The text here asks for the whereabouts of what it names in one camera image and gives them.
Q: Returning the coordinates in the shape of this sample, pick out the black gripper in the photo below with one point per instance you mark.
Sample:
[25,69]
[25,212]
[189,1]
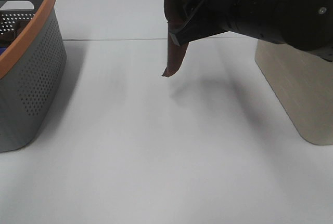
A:
[204,18]

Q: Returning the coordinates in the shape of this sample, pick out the dark brown towel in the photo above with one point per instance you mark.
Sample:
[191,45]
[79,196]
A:
[176,17]

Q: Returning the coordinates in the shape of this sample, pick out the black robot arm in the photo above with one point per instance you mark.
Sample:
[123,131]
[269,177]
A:
[305,25]

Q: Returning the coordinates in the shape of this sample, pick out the beige basket grey rim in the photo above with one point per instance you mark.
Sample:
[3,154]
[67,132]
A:
[302,83]

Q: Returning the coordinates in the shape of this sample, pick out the grey perforated basket orange rim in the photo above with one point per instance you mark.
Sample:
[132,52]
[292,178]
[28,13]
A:
[31,70]

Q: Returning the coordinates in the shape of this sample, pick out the brown cloth in basket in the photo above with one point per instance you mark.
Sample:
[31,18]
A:
[10,36]

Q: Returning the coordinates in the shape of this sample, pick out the blue cloth in basket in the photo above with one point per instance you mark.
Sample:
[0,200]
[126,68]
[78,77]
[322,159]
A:
[2,50]

